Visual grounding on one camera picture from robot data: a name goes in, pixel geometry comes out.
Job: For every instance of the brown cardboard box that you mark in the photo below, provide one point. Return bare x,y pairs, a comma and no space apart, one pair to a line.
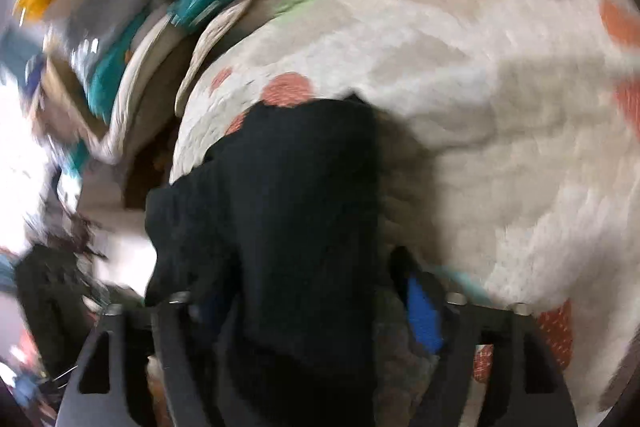
65,102

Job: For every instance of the black pants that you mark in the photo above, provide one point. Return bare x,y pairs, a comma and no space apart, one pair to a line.
300,217

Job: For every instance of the beige padded cushion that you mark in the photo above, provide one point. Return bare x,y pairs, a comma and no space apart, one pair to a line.
150,72

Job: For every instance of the quilted patchwork blanket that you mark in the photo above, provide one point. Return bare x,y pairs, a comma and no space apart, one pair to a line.
475,107

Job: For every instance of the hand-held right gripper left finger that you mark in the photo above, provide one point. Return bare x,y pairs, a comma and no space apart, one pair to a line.
172,347

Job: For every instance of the teal pillow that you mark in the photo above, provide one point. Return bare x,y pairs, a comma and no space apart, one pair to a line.
112,72

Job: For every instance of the dark green woven basket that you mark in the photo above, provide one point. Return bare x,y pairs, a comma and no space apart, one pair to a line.
50,307

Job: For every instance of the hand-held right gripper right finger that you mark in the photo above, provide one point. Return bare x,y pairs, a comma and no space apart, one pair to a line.
425,312

